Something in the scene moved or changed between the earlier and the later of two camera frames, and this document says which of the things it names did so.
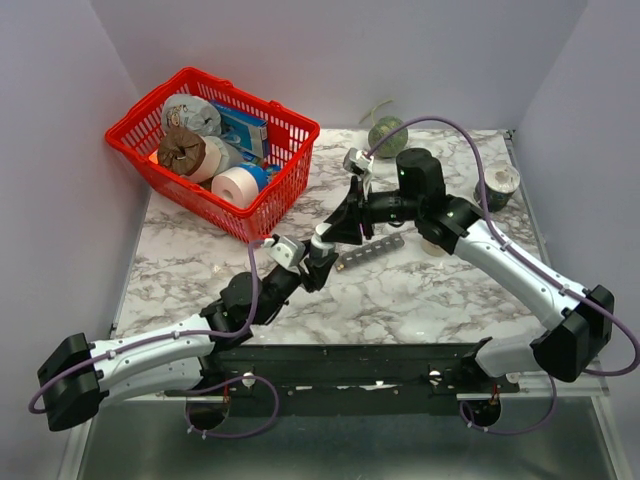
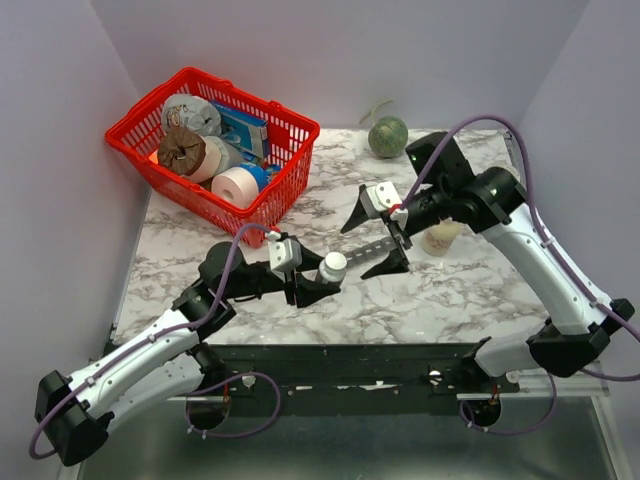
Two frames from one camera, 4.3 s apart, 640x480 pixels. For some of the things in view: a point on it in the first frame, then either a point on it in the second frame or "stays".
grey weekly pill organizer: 369,252 stays
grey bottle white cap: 319,248 to 333,267
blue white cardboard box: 249,133 stays
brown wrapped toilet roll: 189,155 stays
